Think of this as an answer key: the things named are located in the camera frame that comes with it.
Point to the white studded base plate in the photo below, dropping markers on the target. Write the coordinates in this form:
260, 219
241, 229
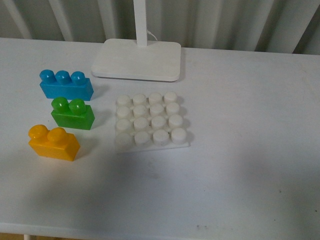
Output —
147, 123

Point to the yellow two-stud block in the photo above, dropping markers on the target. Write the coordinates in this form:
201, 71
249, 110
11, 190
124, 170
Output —
55, 143

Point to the green two-stud block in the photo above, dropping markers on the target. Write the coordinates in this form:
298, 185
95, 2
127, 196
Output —
74, 114

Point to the blue three-stud block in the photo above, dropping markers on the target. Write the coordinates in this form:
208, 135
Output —
62, 84

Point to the white lamp stand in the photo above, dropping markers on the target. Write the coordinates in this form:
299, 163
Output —
139, 59

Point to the white table leg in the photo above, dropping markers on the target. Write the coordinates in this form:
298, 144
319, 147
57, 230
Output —
26, 237

